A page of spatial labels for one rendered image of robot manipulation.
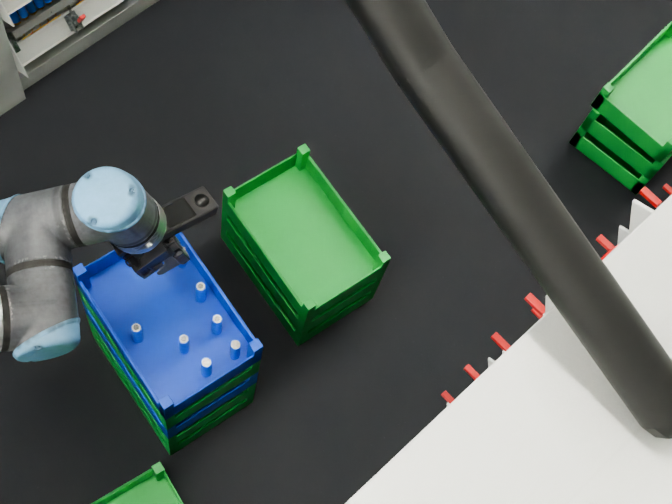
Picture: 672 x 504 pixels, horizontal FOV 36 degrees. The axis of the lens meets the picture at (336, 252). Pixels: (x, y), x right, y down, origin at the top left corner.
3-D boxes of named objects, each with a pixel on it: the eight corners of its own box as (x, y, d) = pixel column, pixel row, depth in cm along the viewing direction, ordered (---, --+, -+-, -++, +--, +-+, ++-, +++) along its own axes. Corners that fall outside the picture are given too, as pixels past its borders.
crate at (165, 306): (75, 284, 188) (70, 268, 181) (171, 228, 194) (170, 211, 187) (164, 420, 181) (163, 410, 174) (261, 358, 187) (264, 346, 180)
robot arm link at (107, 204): (61, 171, 143) (131, 155, 143) (90, 196, 155) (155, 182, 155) (70, 235, 141) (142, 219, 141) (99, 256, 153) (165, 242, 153)
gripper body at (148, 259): (121, 245, 171) (98, 226, 159) (164, 214, 171) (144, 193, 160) (146, 282, 169) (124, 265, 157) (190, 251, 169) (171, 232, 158)
